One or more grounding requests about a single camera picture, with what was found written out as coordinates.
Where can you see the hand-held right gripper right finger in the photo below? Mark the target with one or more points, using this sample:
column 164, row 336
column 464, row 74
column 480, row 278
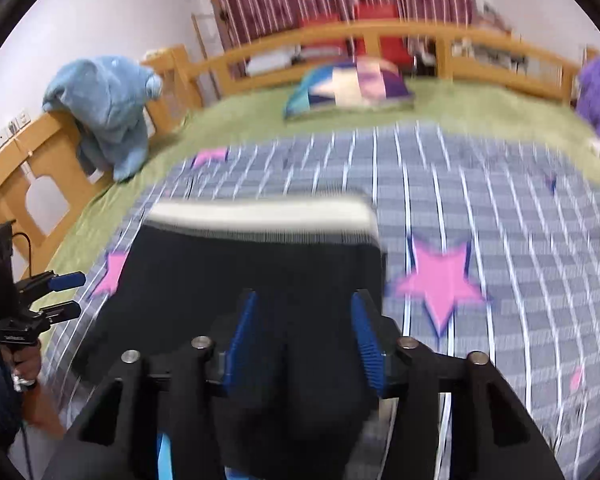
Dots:
column 367, row 345

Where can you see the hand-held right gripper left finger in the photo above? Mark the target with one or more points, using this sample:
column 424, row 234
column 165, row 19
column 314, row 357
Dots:
column 242, row 340

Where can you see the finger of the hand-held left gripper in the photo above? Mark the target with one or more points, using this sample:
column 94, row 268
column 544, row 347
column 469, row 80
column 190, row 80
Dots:
column 67, row 280
column 62, row 313

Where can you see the black pants with white stripe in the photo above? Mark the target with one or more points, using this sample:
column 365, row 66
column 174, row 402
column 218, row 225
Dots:
column 280, row 270

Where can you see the person's left forearm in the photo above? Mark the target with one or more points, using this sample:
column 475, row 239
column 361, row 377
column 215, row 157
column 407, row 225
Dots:
column 0, row 405

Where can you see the person's left hand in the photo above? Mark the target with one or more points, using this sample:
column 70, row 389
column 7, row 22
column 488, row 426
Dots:
column 26, row 367

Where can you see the grey checked blanket pink stars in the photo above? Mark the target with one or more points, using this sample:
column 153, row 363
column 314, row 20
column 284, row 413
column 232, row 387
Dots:
column 505, row 240

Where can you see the blue plush toy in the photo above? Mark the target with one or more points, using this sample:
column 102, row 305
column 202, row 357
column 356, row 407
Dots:
column 110, row 105

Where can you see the geometric patterned pillow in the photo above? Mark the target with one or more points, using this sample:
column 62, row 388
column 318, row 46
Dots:
column 350, row 85

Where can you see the white grey bedding pile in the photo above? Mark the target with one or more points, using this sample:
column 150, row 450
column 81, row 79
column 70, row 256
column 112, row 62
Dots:
column 272, row 62

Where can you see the red chair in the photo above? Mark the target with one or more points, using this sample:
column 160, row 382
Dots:
column 380, row 30
column 322, row 35

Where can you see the white clutter pile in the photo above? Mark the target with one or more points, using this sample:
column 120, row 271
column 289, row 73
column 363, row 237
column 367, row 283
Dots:
column 485, row 52

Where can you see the white wall switch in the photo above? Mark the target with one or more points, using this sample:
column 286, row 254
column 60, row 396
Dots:
column 1, row 138

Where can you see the white wall socket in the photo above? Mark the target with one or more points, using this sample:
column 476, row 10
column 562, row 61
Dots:
column 19, row 121

